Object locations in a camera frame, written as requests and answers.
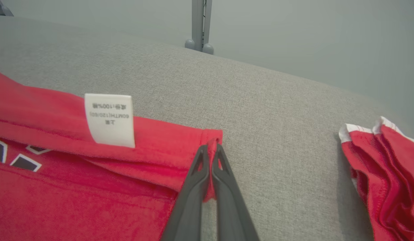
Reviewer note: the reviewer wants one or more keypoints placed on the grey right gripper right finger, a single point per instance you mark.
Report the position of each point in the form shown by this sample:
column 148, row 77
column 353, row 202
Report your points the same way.
column 230, row 211

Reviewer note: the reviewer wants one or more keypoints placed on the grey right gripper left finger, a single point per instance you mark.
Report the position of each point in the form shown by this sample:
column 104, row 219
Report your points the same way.
column 188, row 207

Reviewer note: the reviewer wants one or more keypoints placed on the red garment white trim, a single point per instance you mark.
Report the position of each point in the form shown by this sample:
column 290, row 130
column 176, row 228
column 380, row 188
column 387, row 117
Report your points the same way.
column 387, row 174

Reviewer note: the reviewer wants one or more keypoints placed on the grey metal frame post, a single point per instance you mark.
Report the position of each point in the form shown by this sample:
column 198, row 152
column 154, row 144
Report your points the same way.
column 197, row 20

